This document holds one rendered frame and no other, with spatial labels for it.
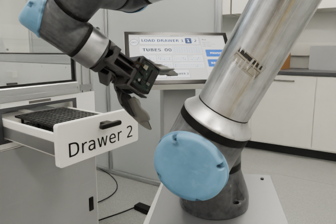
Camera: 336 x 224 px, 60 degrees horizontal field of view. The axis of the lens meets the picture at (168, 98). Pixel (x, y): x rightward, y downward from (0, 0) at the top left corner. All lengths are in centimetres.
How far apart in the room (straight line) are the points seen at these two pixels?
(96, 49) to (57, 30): 7
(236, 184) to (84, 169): 77
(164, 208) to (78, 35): 39
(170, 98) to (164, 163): 98
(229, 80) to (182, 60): 97
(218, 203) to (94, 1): 44
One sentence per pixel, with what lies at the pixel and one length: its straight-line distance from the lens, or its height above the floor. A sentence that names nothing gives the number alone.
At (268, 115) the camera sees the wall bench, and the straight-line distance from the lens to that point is 334.
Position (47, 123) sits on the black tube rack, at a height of 90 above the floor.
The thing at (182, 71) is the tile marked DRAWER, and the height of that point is 101.
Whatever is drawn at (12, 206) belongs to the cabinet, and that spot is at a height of 60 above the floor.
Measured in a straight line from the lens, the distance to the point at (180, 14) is 220.
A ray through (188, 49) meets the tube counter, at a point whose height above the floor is 111.
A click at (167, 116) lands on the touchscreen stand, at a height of 79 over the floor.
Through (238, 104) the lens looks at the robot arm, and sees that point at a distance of 42.
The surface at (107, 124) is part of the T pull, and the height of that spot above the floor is 91.
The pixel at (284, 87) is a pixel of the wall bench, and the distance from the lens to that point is 326.
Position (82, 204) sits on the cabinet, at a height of 49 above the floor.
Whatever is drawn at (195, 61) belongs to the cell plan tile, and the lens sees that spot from 139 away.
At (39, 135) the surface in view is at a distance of 87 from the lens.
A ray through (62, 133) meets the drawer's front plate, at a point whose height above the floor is 91.
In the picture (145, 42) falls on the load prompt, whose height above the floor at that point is 115.
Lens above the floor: 111
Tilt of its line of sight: 9 degrees down
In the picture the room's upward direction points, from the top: straight up
